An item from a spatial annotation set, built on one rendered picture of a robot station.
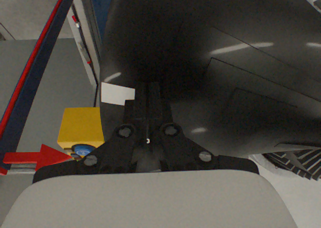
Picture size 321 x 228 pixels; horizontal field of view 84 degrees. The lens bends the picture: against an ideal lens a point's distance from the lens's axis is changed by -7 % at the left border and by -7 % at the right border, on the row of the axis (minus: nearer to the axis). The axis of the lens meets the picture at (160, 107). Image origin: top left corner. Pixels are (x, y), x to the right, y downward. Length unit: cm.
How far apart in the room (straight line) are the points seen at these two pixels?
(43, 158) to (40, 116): 97
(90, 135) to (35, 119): 75
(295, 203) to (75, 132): 54
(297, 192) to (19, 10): 169
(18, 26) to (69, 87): 68
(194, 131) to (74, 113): 35
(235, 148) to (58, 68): 123
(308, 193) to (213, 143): 43
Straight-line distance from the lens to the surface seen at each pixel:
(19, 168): 108
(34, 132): 112
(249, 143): 21
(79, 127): 45
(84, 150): 45
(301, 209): 61
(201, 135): 18
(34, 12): 159
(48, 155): 19
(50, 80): 129
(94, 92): 58
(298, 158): 36
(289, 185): 55
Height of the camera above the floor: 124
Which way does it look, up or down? 33 degrees down
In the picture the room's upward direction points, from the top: 176 degrees clockwise
